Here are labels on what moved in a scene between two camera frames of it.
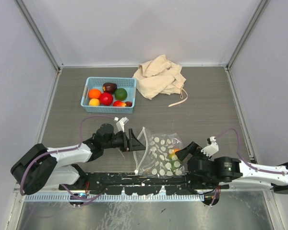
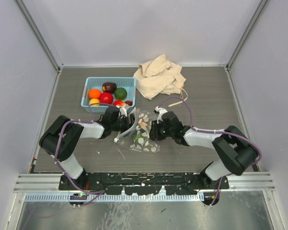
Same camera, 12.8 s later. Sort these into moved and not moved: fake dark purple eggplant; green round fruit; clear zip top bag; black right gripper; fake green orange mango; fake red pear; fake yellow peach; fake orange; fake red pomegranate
Moved: clear zip top bag; black right gripper; fake green orange mango
Not moved: fake dark purple eggplant; green round fruit; fake red pomegranate; fake yellow peach; fake orange; fake red pear
